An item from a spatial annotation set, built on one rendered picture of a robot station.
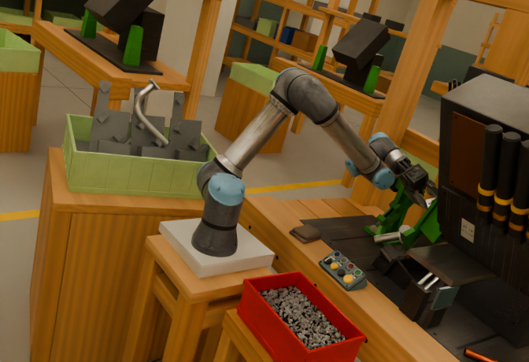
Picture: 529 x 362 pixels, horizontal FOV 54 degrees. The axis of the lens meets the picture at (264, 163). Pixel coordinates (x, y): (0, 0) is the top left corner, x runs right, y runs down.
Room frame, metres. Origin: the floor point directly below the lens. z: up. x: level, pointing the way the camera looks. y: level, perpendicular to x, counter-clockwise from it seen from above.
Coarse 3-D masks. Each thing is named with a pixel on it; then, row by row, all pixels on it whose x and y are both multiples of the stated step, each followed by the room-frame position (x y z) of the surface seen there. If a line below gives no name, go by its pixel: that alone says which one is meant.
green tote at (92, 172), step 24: (72, 120) 2.11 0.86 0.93; (72, 144) 1.80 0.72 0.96; (72, 168) 1.75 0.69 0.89; (96, 168) 1.79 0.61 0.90; (120, 168) 1.83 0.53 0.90; (144, 168) 1.87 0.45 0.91; (168, 168) 1.92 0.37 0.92; (192, 168) 1.97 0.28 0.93; (96, 192) 1.79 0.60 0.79; (120, 192) 1.84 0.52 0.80; (144, 192) 1.88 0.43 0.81; (168, 192) 1.93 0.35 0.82; (192, 192) 1.98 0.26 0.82
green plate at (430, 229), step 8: (432, 208) 1.54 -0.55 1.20; (424, 216) 1.55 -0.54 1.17; (432, 216) 1.54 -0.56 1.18; (416, 224) 1.56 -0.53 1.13; (424, 224) 1.55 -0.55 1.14; (432, 224) 1.53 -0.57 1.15; (416, 232) 1.57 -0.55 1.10; (424, 232) 1.55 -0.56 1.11; (432, 232) 1.53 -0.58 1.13; (440, 232) 1.51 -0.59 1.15; (432, 240) 1.52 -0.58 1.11; (440, 240) 1.53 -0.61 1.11
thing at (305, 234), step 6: (294, 228) 1.69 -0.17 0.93; (300, 228) 1.70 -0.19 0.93; (306, 228) 1.72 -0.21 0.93; (312, 228) 1.73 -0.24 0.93; (294, 234) 1.68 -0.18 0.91; (300, 234) 1.67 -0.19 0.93; (306, 234) 1.67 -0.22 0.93; (312, 234) 1.69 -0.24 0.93; (318, 234) 1.71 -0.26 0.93; (300, 240) 1.66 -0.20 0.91; (306, 240) 1.66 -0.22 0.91; (312, 240) 1.68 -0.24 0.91
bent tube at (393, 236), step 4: (428, 200) 1.64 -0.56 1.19; (432, 200) 1.64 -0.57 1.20; (428, 204) 1.63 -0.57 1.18; (396, 232) 1.69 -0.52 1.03; (376, 236) 1.69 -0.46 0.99; (380, 236) 1.69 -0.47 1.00; (384, 236) 1.68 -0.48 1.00; (388, 236) 1.68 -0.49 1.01; (392, 236) 1.68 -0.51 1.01; (396, 236) 1.68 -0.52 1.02; (376, 240) 1.68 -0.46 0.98; (380, 240) 1.68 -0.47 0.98; (384, 240) 1.68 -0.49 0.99; (388, 240) 1.68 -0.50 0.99; (392, 240) 1.68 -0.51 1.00; (396, 240) 1.68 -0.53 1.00
